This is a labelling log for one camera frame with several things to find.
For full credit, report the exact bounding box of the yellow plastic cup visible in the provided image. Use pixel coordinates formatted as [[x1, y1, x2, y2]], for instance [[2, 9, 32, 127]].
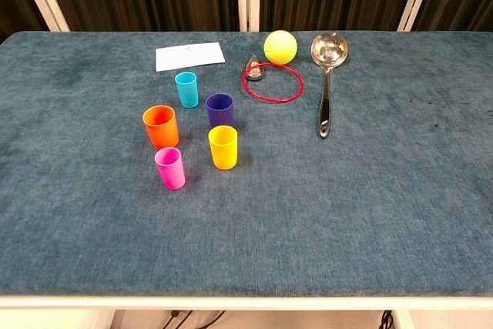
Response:
[[208, 125, 239, 171]]

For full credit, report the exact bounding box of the purple plastic cup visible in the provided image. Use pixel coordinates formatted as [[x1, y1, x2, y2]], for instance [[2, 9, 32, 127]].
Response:
[[205, 93, 236, 129]]

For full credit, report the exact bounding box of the cyan plastic cup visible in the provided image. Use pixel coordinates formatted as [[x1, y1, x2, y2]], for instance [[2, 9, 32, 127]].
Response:
[[174, 71, 200, 109]]

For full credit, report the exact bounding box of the pink plastic cup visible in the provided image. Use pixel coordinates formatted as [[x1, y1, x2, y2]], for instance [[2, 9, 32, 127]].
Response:
[[154, 146, 186, 191]]

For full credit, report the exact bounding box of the blue velvet tablecloth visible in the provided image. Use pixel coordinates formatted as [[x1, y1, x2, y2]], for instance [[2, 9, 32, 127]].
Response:
[[0, 31, 493, 299]]

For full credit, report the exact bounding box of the small teardrop metal piece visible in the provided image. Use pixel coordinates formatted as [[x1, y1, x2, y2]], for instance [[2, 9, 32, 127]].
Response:
[[245, 55, 267, 82]]

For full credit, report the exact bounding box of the orange plastic cup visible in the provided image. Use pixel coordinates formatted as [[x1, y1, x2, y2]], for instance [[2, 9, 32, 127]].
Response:
[[142, 104, 180, 150]]

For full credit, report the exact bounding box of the yellow tennis ball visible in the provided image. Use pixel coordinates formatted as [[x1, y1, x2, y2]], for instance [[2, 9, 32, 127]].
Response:
[[263, 29, 299, 65]]

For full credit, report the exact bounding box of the white paper card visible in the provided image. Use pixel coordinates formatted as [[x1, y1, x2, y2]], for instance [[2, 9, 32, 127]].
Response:
[[155, 42, 226, 72]]

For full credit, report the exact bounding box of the stainless steel ladle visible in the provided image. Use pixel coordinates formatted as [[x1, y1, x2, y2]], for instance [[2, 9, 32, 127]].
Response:
[[310, 32, 350, 139]]

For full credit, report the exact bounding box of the red plastic ring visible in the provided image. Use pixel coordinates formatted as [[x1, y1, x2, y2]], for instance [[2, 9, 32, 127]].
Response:
[[241, 62, 305, 105]]

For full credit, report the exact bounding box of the white table frame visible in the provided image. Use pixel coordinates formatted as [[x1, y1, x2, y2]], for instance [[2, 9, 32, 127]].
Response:
[[0, 295, 493, 329]]

